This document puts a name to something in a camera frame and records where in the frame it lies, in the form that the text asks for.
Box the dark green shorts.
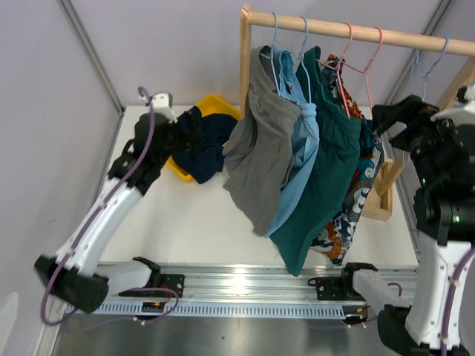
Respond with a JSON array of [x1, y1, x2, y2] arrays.
[[270, 46, 360, 277]]

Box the orange teal patterned shorts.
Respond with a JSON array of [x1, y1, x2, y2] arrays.
[[310, 54, 384, 266]]

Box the slotted cable duct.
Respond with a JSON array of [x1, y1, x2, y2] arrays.
[[88, 302, 370, 319]]

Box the navy blue shorts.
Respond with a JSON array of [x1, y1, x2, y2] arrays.
[[171, 106, 238, 184]]

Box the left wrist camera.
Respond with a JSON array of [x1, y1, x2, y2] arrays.
[[150, 92, 177, 123]]

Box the blue hanger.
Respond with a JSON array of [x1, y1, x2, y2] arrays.
[[407, 36, 451, 100], [292, 16, 313, 103], [267, 12, 280, 95]]

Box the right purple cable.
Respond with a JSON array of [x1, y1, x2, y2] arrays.
[[348, 251, 475, 356]]

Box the aluminium mounting rail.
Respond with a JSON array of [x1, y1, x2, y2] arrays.
[[92, 261, 420, 303]]

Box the yellow plastic tray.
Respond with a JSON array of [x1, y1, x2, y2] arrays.
[[166, 93, 240, 182]]

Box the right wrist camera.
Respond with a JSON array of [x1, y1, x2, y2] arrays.
[[430, 84, 474, 126]]

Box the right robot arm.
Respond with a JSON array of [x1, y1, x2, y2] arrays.
[[338, 95, 474, 355]]

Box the light blue shorts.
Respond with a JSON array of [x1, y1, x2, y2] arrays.
[[266, 49, 320, 237]]

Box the grey shorts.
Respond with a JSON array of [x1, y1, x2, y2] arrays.
[[223, 45, 301, 236]]

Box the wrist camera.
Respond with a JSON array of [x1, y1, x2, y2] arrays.
[[430, 84, 474, 126], [150, 92, 177, 123]]

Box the pink hanger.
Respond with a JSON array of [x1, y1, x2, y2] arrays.
[[343, 27, 383, 113], [318, 22, 353, 119]]

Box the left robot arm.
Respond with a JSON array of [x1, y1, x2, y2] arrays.
[[34, 111, 203, 313]]

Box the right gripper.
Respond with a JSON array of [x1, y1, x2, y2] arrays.
[[370, 93, 468, 183]]

